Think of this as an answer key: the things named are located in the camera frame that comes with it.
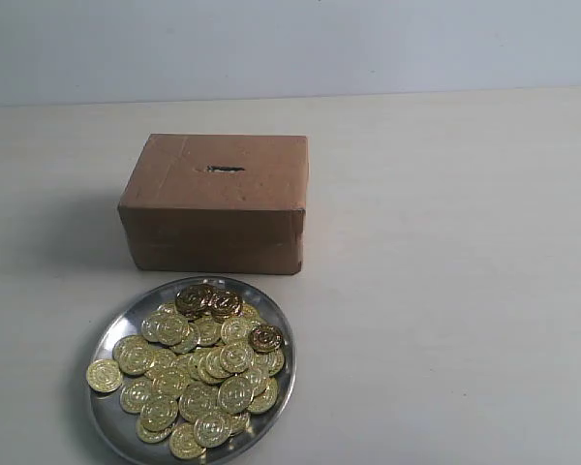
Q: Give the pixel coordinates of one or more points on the brown cardboard slot box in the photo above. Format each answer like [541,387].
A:
[218,203]

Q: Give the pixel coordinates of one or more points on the dark gold coin right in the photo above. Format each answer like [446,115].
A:
[265,339]

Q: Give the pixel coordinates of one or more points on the dark gold coin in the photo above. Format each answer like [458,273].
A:
[194,300]
[265,339]

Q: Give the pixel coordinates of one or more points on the dark gold coin top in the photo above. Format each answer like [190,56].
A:
[194,300]

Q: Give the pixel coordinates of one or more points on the gold coin upper left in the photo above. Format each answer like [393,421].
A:
[167,329]

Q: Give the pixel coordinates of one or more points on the gold coin centre pile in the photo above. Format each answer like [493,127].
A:
[235,395]

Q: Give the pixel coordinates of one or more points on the gold coin front bottom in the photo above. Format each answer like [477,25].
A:
[183,444]

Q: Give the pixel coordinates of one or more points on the gold coin on plate rim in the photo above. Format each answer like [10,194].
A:
[104,375]

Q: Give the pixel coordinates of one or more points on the round steel plate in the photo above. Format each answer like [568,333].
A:
[164,386]

